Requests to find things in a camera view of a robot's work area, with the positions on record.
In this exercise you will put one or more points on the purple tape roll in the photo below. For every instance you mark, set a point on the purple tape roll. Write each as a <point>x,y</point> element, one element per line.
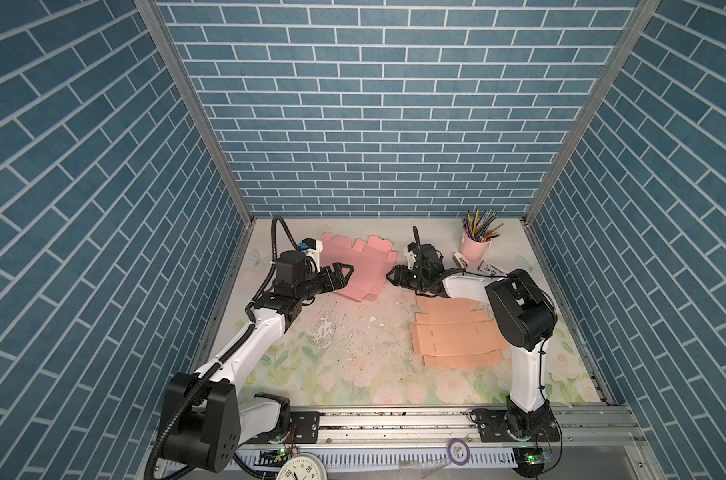
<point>458,452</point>

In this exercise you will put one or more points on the pink paper box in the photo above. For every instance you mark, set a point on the pink paper box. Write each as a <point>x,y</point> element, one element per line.
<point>372,261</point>

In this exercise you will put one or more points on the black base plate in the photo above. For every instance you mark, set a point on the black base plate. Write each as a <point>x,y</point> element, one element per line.
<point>496,426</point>
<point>302,428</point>

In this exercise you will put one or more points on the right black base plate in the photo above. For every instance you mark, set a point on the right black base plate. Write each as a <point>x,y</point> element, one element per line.
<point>496,426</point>

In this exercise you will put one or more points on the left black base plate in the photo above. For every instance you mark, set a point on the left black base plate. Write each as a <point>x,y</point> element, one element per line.
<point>302,428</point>

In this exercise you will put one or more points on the white round clock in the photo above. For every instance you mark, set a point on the white round clock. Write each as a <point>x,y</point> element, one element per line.
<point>303,466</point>

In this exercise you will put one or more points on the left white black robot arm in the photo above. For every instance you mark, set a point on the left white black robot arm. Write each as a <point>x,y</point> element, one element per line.
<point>203,424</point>

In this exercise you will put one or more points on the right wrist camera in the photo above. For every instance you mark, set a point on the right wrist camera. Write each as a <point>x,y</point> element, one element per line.
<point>414,254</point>

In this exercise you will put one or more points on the aluminium mounting rail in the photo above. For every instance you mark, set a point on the aluminium mounting rail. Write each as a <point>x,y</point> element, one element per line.
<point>401,427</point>

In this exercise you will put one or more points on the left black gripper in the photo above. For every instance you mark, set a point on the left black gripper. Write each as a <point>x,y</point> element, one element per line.
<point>340,282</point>

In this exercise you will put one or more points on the pink pencil cup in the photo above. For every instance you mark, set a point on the pink pencil cup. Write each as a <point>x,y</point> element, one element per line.
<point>473,251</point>

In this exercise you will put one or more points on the white toothpaste tube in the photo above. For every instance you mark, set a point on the white toothpaste tube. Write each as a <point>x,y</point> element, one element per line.
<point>487,268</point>

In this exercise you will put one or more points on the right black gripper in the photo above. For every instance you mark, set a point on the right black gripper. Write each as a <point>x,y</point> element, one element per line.
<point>400,276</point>

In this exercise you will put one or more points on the orange flat paper box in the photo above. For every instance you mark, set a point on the orange flat paper box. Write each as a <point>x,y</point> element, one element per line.
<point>456,334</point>

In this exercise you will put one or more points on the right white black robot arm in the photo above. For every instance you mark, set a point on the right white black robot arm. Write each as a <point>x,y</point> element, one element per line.
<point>526,318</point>

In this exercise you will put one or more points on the coloured pencils bundle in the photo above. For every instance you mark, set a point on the coloured pencils bundle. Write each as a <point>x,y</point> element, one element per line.
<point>481,225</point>

